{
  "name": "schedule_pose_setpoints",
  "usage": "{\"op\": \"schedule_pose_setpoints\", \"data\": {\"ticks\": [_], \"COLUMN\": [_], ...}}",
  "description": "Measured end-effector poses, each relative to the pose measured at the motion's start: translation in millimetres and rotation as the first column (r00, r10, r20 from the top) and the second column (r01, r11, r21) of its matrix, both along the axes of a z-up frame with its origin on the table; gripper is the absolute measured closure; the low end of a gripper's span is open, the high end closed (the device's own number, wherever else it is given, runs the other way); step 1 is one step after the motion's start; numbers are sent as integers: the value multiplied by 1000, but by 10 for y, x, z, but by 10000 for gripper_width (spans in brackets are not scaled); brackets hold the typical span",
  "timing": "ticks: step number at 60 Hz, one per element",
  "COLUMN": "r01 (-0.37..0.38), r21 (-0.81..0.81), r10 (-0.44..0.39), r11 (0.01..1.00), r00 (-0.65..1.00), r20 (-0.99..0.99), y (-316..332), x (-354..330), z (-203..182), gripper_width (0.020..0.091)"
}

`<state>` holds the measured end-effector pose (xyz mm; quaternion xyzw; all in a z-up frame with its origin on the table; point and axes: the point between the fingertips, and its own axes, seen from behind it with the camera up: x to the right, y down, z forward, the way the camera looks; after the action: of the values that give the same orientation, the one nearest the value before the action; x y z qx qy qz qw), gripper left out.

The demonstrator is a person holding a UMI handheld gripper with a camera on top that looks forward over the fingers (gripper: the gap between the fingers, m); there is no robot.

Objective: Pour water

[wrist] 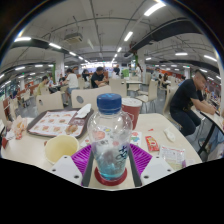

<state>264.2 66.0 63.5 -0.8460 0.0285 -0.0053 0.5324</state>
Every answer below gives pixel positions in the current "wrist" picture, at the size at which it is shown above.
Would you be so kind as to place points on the clear plastic wrapper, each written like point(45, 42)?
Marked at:
point(172, 158)

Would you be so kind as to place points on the ceiling strip lights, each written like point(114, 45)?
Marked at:
point(153, 8)

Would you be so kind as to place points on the red paper cup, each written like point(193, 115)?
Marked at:
point(135, 111)

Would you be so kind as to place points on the white paper slip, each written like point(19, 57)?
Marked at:
point(191, 162)

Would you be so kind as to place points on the crumpled white napkin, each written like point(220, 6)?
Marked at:
point(83, 111)

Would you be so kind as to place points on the ceiling air conditioner unit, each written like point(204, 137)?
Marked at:
point(73, 37)

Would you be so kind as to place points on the printed paper tray liner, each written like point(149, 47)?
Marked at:
point(53, 121)

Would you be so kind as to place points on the beige neighbouring table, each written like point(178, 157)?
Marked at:
point(213, 118)

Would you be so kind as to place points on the group of beige chairs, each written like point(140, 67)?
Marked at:
point(151, 90)

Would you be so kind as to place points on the person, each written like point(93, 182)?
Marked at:
point(72, 83)
point(41, 87)
point(97, 79)
point(185, 100)

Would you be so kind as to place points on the colourful sticker sheet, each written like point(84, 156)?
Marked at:
point(136, 138)

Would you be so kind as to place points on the beige cafeteria chair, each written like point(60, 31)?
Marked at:
point(88, 96)
point(50, 101)

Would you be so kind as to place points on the small red sauce packet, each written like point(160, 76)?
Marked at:
point(152, 143)

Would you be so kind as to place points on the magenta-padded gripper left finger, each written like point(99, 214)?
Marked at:
point(68, 168)

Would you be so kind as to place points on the dark brown food tray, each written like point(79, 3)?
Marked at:
point(87, 123)

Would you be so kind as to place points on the clear blue-capped water bottle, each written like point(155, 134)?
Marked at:
point(110, 133)

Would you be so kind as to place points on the red paper packet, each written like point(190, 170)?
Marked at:
point(4, 142)

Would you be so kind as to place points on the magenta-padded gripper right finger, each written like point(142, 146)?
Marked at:
point(155, 168)

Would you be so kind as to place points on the clear plastic food bag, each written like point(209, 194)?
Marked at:
point(17, 126)

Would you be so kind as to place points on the small crumpled white tissue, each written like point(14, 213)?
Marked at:
point(170, 135)

